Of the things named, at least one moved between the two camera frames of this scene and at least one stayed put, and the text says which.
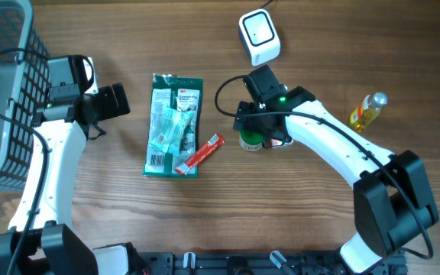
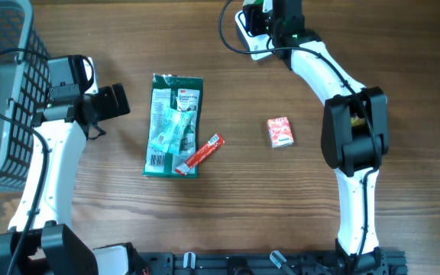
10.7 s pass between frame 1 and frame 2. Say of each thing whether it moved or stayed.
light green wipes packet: stayed
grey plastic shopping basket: stayed
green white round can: moved
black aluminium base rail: stayed
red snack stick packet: stayed
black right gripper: moved
